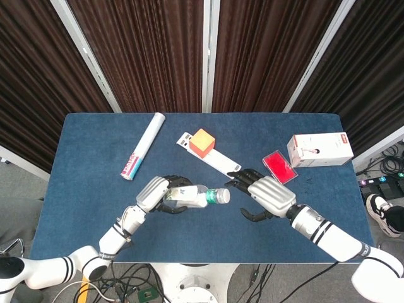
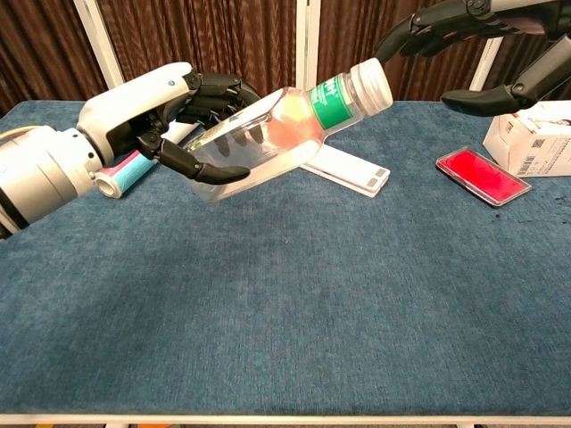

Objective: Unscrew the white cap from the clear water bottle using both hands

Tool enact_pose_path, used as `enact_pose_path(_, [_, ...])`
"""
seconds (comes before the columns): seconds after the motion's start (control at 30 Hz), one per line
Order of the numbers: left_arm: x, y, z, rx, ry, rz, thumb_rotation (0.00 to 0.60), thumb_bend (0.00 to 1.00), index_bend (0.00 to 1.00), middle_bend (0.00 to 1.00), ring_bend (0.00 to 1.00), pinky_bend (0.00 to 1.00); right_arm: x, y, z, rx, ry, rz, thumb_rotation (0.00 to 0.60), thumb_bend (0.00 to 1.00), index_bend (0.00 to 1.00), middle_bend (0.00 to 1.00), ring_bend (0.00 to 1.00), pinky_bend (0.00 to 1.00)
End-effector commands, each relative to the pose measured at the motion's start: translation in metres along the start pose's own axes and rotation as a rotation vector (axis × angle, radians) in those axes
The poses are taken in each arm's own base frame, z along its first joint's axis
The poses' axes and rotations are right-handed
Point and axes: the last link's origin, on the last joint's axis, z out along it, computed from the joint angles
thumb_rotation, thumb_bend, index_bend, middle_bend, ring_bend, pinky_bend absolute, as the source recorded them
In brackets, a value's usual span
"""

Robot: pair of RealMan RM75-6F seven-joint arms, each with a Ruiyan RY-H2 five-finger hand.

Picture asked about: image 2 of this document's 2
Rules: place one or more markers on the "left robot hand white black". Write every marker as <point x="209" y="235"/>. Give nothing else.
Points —
<point x="134" y="98"/>

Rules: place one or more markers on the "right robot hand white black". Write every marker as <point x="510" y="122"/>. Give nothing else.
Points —
<point x="446" y="31"/>

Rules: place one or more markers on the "white bottle cap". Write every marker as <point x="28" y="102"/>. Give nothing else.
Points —
<point x="374" y="84"/>

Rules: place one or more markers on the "clear plastic bottle green label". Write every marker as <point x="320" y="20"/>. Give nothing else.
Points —
<point x="276" y="134"/>

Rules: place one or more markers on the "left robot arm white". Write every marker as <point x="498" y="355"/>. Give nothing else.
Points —
<point x="40" y="174"/>

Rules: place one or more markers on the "white film roll pink-teal label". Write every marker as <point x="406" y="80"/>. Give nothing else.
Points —
<point x="122" y="178"/>

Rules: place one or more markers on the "brown pleated curtain panel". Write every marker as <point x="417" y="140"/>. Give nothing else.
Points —
<point x="352" y="31"/>
<point x="40" y="44"/>
<point x="201" y="35"/>

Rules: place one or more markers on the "white cardboard product box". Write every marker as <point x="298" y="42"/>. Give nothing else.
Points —
<point x="531" y="142"/>

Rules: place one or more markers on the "red ink pad clear case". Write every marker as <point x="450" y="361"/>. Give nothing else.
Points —
<point x="484" y="176"/>

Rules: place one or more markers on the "white flat folding stand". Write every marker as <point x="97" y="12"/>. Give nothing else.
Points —
<point x="352" y="171"/>

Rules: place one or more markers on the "blue table cloth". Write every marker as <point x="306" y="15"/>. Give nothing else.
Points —
<point x="312" y="321"/>

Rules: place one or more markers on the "white partition post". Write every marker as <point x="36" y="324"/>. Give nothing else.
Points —
<point x="100" y="40"/>
<point x="488" y="62"/>
<point x="307" y="44"/>

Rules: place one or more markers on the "white table frame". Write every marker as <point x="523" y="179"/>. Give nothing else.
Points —
<point x="285" y="421"/>

